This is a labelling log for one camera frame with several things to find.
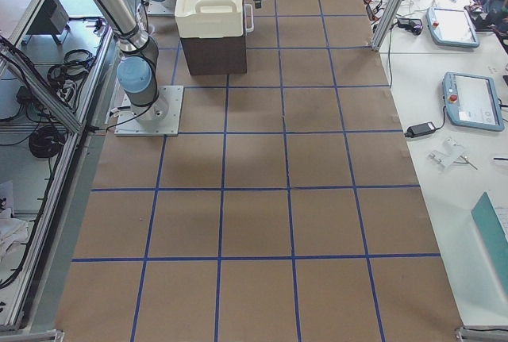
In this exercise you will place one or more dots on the light wooden drawer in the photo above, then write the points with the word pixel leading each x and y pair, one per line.
pixel 248 18

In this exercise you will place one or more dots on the white plastic tray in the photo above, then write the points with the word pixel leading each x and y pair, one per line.
pixel 209 18

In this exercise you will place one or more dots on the upper blue teach pendant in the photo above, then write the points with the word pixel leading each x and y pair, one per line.
pixel 451 28

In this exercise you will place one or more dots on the blue teach pendant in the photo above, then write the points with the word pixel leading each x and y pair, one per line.
pixel 451 28
pixel 472 101

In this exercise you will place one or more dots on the black power adapter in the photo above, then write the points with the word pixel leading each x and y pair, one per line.
pixel 422 129

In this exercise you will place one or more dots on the lower blue teach pendant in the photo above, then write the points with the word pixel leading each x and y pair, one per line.
pixel 472 101

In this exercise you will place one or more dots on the clear plastic parts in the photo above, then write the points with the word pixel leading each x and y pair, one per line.
pixel 451 154

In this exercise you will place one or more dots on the teal board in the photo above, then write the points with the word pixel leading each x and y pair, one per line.
pixel 493 232

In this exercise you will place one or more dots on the white crumpled cloth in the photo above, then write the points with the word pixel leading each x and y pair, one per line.
pixel 14 232

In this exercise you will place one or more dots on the arm grey base plate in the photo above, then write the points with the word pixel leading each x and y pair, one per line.
pixel 166 8
pixel 161 119

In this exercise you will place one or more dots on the aluminium frame post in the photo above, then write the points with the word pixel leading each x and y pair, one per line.
pixel 384 24

